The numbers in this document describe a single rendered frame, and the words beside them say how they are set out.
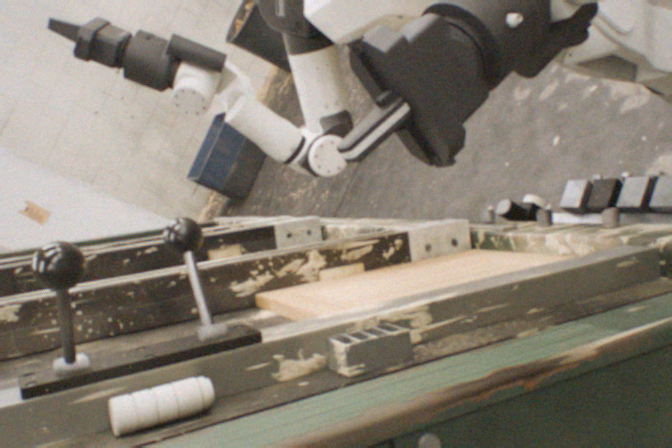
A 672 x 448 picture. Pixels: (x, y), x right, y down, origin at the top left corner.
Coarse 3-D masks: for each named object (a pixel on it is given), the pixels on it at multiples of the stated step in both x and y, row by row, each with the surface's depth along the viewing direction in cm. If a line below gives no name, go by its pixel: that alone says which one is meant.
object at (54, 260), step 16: (48, 256) 48; (64, 256) 48; (80, 256) 49; (32, 272) 49; (48, 272) 48; (64, 272) 48; (80, 272) 49; (48, 288) 49; (64, 288) 49; (64, 304) 51; (64, 320) 52; (64, 336) 53; (64, 352) 54; (64, 368) 54; (80, 368) 55
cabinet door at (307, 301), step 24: (408, 264) 108; (432, 264) 105; (456, 264) 104; (480, 264) 101; (504, 264) 99; (528, 264) 96; (288, 288) 100; (312, 288) 97; (336, 288) 96; (360, 288) 94; (384, 288) 92; (408, 288) 90; (432, 288) 88; (288, 312) 87; (312, 312) 81
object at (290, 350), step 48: (480, 288) 72; (528, 288) 74; (576, 288) 78; (288, 336) 61; (432, 336) 69; (96, 384) 54; (144, 384) 55; (240, 384) 59; (0, 432) 51; (48, 432) 52; (96, 432) 54
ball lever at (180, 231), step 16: (176, 224) 63; (192, 224) 63; (176, 240) 63; (192, 240) 63; (192, 256) 63; (192, 272) 63; (192, 288) 62; (208, 304) 62; (208, 320) 61; (208, 336) 59; (224, 336) 60
